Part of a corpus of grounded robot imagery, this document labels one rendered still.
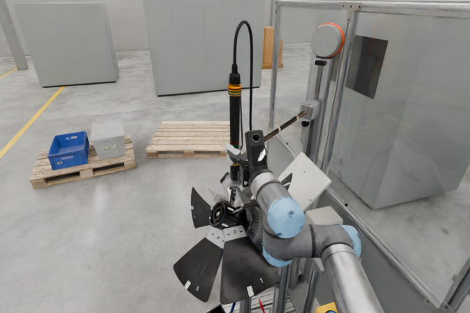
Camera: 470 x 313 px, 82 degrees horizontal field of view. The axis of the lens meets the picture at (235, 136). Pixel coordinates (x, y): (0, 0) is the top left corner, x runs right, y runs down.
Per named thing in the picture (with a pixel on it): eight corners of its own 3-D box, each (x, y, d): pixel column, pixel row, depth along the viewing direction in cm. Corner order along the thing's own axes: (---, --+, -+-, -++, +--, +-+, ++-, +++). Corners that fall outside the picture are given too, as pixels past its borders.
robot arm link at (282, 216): (273, 246, 57) (274, 216, 53) (254, 212, 66) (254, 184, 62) (306, 237, 58) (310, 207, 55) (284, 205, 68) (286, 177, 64)
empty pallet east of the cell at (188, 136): (231, 128, 477) (231, 121, 471) (230, 158, 389) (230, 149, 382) (163, 128, 477) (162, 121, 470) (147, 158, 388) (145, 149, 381)
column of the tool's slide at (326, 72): (287, 279, 222) (319, 55, 139) (296, 284, 217) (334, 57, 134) (284, 284, 218) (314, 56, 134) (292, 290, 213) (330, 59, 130)
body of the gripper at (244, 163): (236, 176, 80) (248, 201, 70) (236, 151, 76) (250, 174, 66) (259, 172, 82) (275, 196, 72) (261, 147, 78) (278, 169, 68)
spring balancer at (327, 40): (312, 54, 141) (306, 56, 136) (316, 21, 134) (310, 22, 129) (343, 58, 132) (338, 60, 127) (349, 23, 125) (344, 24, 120)
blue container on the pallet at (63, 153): (90, 143, 397) (86, 129, 387) (88, 163, 348) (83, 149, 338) (58, 148, 383) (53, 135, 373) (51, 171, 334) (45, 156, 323)
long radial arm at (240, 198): (259, 214, 139) (243, 207, 133) (250, 224, 140) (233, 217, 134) (242, 182, 163) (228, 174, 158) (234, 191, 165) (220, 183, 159)
